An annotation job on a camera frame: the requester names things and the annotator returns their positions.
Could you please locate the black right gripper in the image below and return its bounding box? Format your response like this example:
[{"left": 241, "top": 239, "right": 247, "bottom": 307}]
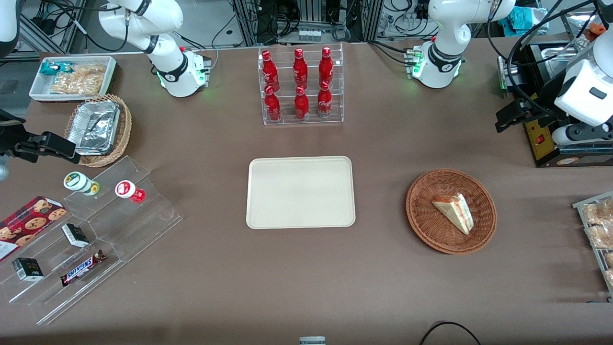
[{"left": 0, "top": 110, "right": 81, "bottom": 165}]

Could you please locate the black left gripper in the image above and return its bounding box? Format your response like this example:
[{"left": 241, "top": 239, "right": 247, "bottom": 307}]
[{"left": 495, "top": 72, "right": 576, "bottom": 133}]

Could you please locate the light oval wicker basket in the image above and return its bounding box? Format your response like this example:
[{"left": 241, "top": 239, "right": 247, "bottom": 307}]
[{"left": 64, "top": 93, "right": 133, "bottom": 168}]

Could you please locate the Snickers chocolate bar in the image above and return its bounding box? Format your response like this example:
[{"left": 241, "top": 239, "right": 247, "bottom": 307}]
[{"left": 60, "top": 250, "right": 107, "bottom": 287}]

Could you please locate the red label yogurt bottle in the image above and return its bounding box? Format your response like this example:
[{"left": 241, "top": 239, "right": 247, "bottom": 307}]
[{"left": 115, "top": 180, "right": 147, "bottom": 204}]

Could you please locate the red chocolate cookie box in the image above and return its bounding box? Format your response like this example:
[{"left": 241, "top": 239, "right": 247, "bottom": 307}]
[{"left": 0, "top": 195, "right": 68, "bottom": 262}]

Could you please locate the white rectangular snack bin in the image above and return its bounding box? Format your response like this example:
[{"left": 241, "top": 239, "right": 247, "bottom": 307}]
[{"left": 29, "top": 56, "right": 118, "bottom": 104}]

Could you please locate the clear acrylic step shelf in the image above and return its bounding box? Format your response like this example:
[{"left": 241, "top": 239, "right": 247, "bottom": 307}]
[
  {"left": 0, "top": 211, "right": 126, "bottom": 326},
  {"left": 64, "top": 155, "right": 183, "bottom": 263}
]

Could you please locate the brown round wicker basket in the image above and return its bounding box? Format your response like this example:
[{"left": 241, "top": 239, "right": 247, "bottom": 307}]
[{"left": 406, "top": 168, "right": 498, "bottom": 255}]

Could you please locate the clear bag of crackers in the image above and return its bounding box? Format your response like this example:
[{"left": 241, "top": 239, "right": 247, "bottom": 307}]
[
  {"left": 50, "top": 72, "right": 104, "bottom": 96},
  {"left": 72, "top": 64, "right": 107, "bottom": 78}
]

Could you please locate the blue snack packet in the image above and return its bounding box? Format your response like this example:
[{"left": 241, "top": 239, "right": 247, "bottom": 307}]
[{"left": 39, "top": 61, "right": 73, "bottom": 77}]

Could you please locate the wrapped pastry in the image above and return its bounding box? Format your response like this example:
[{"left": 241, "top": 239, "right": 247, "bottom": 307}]
[
  {"left": 586, "top": 225, "right": 613, "bottom": 250},
  {"left": 581, "top": 198, "right": 613, "bottom": 226}
]

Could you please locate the small black carton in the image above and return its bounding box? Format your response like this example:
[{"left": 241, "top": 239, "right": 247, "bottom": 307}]
[
  {"left": 12, "top": 257, "right": 45, "bottom": 282},
  {"left": 61, "top": 223, "right": 91, "bottom": 249}
]

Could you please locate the green label yogurt bottle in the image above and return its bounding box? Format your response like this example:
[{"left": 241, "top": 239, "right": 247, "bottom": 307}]
[{"left": 63, "top": 171, "right": 101, "bottom": 197}]

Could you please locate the clear acrylic bottle rack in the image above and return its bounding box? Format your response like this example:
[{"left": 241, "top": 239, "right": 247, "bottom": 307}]
[{"left": 258, "top": 43, "right": 344, "bottom": 126}]

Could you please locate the red cola bottle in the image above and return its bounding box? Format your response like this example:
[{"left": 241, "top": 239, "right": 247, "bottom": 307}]
[
  {"left": 318, "top": 46, "right": 334, "bottom": 88},
  {"left": 264, "top": 86, "right": 282, "bottom": 122},
  {"left": 261, "top": 50, "right": 281, "bottom": 92},
  {"left": 294, "top": 86, "right": 310, "bottom": 121},
  {"left": 317, "top": 81, "right": 333, "bottom": 119},
  {"left": 293, "top": 48, "right": 309, "bottom": 90}
]

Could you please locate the triangular sandwich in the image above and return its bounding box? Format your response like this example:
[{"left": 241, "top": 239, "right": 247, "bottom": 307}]
[{"left": 431, "top": 193, "right": 475, "bottom": 236}]

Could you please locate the black table cable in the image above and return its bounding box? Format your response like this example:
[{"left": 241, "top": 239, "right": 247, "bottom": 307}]
[{"left": 419, "top": 321, "right": 482, "bottom": 345}]

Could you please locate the wire rack with pastries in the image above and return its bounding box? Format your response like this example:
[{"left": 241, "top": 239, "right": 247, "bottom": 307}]
[{"left": 572, "top": 191, "right": 613, "bottom": 300}]

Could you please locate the cream plastic serving tray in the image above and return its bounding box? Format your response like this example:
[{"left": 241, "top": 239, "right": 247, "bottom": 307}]
[{"left": 246, "top": 156, "right": 356, "bottom": 230}]

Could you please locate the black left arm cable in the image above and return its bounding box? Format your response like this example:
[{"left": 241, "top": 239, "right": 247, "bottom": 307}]
[{"left": 488, "top": 0, "right": 605, "bottom": 104}]

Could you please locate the teal cloth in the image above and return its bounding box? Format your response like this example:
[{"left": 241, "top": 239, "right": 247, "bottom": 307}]
[{"left": 498, "top": 7, "right": 547, "bottom": 37}]

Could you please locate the steel warmer tray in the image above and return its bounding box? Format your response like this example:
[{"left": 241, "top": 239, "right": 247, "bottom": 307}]
[{"left": 526, "top": 42, "right": 584, "bottom": 75}]

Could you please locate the aluminium foil tray stack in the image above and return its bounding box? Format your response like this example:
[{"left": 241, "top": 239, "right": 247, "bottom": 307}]
[{"left": 67, "top": 100, "right": 121, "bottom": 156}]

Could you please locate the black yellow food warmer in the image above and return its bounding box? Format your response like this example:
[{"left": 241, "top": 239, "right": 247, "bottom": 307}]
[{"left": 497, "top": 10, "right": 613, "bottom": 168}]

